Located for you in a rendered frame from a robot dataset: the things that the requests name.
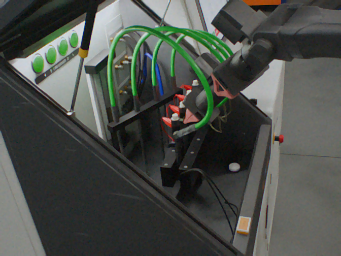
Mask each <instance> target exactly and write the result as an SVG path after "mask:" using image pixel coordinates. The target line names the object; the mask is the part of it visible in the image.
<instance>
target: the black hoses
mask: <svg viewBox="0 0 341 256"><path fill-rule="evenodd" d="M129 33H134V34H135V35H136V36H138V37H139V39H140V38H141V36H140V35H139V34H138V33H137V32H135V31H131V32H129ZM124 37H129V38H130V39H131V40H132V41H133V42H134V43H135V45H137V42H136V40H135V39H134V38H133V37H132V36H130V35H128V34H125V35H124ZM121 41H122V42H124V43H125V44H126V45H127V46H128V47H129V48H130V50H131V53H132V56H133V53H134V51H133V49H132V47H131V45H130V44H129V43H128V42H127V41H126V40H124V39H120V40H119V42H121ZM145 53H146V47H145V42H143V60H142V67H141V53H140V50H139V53H138V66H137V65H136V68H137V70H138V73H137V81H136V88H137V94H138V98H139V104H140V106H143V105H145V101H144V100H143V99H141V98H140V97H141V94H142V91H143V88H144V85H145V81H146V78H145V75H144V73H143V70H144V64H145ZM140 67H141V69H140ZM136 68H135V80H136ZM142 77H143V83H142V86H141V81H142ZM140 86H141V89H140ZM127 94H131V96H130V99H128V100H127V102H125V104H123V106H122V108H121V109H122V111H124V112H125V113H127V114H128V113H129V112H130V111H131V110H132V109H133V107H134V104H133V97H132V95H133V93H132V92H128V93H127ZM140 101H142V103H143V104H142V103H141V102H140ZM129 102H130V103H129ZM127 105H129V107H127ZM124 108H126V109H127V110H128V111H126V110H125V109H124Z"/></svg>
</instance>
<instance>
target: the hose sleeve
mask: <svg viewBox="0 0 341 256"><path fill-rule="evenodd" d="M195 125H196V123H195V124H193V125H190V126H188V127H186V128H184V129H181V130H179V131H177V136H178V137H182V136H185V135H187V134H189V133H191V132H194V131H196V130H198V129H196V127H195Z"/></svg>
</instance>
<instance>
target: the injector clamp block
mask: <svg viewBox="0 0 341 256"><path fill-rule="evenodd" d="M214 134H215V131H214V130H213V129H212V128H211V127H210V125H209V124H208V122H207V123H206V124H205V125H204V126H203V127H201V128H199V129H198V130H197V131H195V136H194V138H193V140H192V142H191V143H190V133H189V134H188V142H189V148H188V150H187V152H186V155H185V156H184V146H183V139H181V152H182V163H181V165H180V167H179V174H178V167H177V158H176V148H175V147H170V149H169V151H168V153H167V154H166V156H165V158H164V160H163V162H162V164H161V165H160V172H161V180H162V186H166V187H174V185H175V183H176V181H177V180H178V181H180V187H181V189H188V190H192V188H193V186H194V184H195V183H202V182H203V179H204V177H203V176H202V174H201V173H200V172H198V171H193V172H190V173H188V174H186V175H185V176H183V175H184V174H182V175H181V176H180V174H181V173H182V172H186V171H188V170H191V169H201V170H203V171H204V172H205V173H206V172H207V169H208V167H209V165H208V149H209V146H210V144H211V141H212V139H213V137H214Z"/></svg>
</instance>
